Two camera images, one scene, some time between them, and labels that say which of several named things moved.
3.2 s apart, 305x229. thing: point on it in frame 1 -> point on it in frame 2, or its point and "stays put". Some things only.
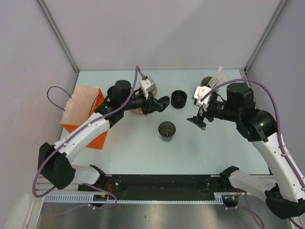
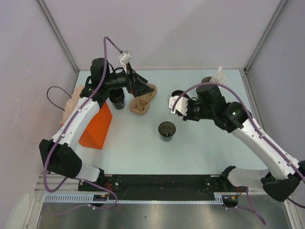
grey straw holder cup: x=204 y=82 stays put
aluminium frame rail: x=274 y=183 stays put
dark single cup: x=167 y=130 stays put
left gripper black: x=151 y=104 -> x=136 y=88
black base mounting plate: x=161 y=185 stays put
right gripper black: x=198 y=120 -> x=188 y=116
